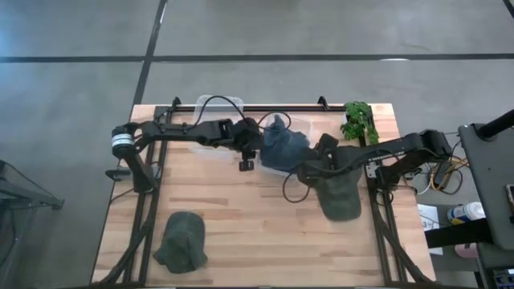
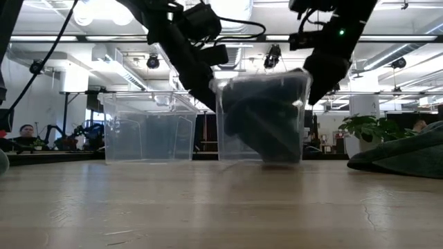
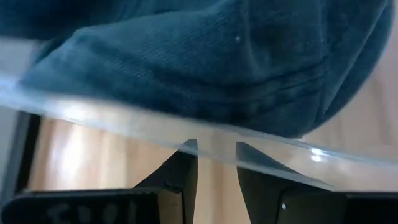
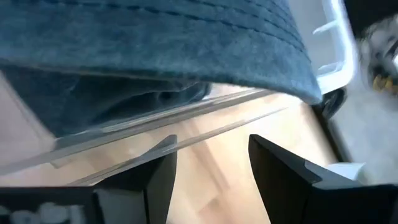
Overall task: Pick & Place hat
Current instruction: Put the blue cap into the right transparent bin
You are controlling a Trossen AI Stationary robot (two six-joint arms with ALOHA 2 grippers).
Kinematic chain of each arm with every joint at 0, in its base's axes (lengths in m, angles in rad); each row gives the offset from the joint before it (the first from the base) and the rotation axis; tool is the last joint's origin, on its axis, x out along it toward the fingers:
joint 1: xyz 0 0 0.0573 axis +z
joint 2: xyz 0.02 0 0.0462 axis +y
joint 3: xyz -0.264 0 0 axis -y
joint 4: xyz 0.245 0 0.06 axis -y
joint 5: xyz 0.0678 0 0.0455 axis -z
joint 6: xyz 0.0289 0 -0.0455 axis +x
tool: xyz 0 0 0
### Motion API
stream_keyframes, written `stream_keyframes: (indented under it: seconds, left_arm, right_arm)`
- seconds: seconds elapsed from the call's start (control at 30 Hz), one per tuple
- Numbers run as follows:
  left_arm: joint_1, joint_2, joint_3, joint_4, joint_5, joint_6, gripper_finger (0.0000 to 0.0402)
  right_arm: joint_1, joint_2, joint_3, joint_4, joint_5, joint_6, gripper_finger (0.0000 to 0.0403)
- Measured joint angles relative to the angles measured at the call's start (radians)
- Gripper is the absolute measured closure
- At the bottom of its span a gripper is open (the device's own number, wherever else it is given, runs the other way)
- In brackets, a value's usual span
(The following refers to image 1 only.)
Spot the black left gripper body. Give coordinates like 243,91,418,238
230,117,265,173

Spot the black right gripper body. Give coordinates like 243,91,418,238
297,134,354,186

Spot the navy blue hat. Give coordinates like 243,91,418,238
287,134,319,169

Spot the denim blue hat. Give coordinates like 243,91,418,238
259,113,302,174

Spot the clear plastic bin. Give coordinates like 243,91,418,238
256,113,313,177
191,94,245,160

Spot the olive green baseball cap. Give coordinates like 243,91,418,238
315,170,363,222
152,210,209,275

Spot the green plant in white pot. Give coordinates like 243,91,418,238
340,100,381,145

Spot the white paper sheet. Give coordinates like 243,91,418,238
416,203,445,257

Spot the grey equipment cart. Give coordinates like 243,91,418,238
459,122,514,252

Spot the pink object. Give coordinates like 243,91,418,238
454,242,479,260

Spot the black pole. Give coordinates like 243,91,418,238
476,108,514,140

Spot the grey metal side table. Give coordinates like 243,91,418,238
0,159,65,289

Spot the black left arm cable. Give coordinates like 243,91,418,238
195,95,292,133

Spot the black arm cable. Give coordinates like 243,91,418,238
195,95,292,133
282,172,312,204

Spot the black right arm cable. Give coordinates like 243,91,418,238
282,172,312,204

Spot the black aluminium table frame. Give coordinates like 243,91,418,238
94,96,429,288

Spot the yellow cable bundle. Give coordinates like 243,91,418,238
428,155,470,193

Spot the black strap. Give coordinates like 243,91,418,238
424,218,496,250

